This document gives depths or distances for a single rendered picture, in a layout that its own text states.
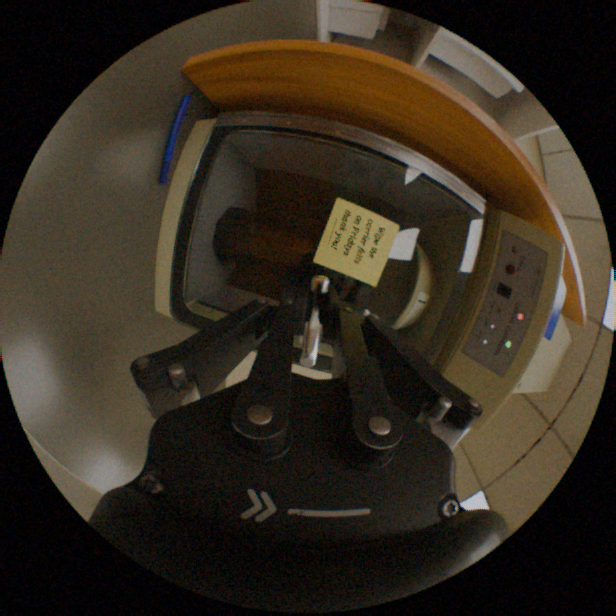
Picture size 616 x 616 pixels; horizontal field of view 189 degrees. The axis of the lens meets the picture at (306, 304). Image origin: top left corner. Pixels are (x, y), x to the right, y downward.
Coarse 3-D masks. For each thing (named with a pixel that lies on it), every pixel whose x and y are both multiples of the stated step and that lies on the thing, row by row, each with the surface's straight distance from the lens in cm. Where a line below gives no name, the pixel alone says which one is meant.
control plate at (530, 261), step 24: (504, 240) 32; (504, 264) 31; (528, 264) 33; (528, 288) 32; (480, 312) 30; (504, 312) 31; (528, 312) 32; (480, 336) 31; (504, 336) 31; (480, 360) 31; (504, 360) 32
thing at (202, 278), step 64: (256, 128) 27; (192, 192) 27; (256, 192) 23; (320, 192) 21; (384, 192) 23; (448, 192) 28; (192, 256) 26; (256, 256) 22; (448, 256) 26; (192, 320) 28; (384, 320) 24; (448, 320) 29
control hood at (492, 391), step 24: (504, 216) 34; (528, 240) 34; (552, 240) 36; (480, 264) 32; (552, 264) 35; (480, 288) 31; (552, 288) 35; (456, 336) 31; (528, 336) 33; (456, 360) 31; (528, 360) 34; (456, 384) 32; (480, 384) 33; (504, 384) 34
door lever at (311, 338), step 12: (312, 276) 17; (324, 276) 16; (312, 288) 16; (324, 288) 16; (312, 300) 16; (324, 300) 16; (312, 312) 16; (324, 312) 17; (312, 324) 17; (300, 336) 23; (312, 336) 17; (312, 348) 18; (300, 360) 19; (312, 360) 18
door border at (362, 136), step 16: (240, 112) 30; (272, 112) 28; (304, 128) 25; (320, 128) 25; (336, 128) 26; (368, 144) 25; (384, 144) 26; (400, 144) 26; (400, 160) 25; (416, 160) 27; (432, 176) 27; (448, 176) 29; (464, 192) 30; (480, 208) 32
